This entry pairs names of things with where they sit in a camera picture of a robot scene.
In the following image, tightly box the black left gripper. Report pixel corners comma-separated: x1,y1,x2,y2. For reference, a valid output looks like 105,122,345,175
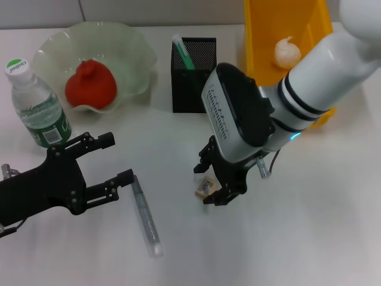
0,132,135,227

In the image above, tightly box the green pen with white cap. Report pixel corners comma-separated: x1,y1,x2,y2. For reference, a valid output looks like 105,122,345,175
171,33,197,72

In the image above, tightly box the white paper ball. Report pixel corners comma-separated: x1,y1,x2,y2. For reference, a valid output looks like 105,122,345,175
273,35,302,70

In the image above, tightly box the grey vented wrist camera box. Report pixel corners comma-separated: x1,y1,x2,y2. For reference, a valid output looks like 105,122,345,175
201,62,276,163

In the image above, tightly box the clear green-label water bottle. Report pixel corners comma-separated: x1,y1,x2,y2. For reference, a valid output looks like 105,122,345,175
4,58,73,149

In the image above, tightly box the black mesh pen holder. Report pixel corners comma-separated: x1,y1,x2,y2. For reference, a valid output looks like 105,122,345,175
170,37,218,114

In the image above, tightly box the grey marker pen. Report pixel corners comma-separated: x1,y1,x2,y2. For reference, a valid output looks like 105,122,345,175
130,175,164,259

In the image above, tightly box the beige eraser with barcode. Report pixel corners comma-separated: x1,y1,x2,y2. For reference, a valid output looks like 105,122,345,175
195,176,217,197

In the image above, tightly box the right gripper cable with plug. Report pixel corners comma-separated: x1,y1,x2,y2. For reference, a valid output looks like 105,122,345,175
255,148,282,179

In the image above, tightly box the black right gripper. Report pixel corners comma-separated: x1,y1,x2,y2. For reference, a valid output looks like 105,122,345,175
193,135,259,207

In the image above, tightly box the yellow plastic bin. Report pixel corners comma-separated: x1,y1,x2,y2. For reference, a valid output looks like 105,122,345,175
243,0,336,129

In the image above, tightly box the pale green wavy glass plate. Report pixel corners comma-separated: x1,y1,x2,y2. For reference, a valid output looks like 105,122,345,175
32,20,158,116

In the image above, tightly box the red-orange knitted orange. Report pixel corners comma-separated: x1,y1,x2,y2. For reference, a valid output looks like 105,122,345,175
64,58,117,110

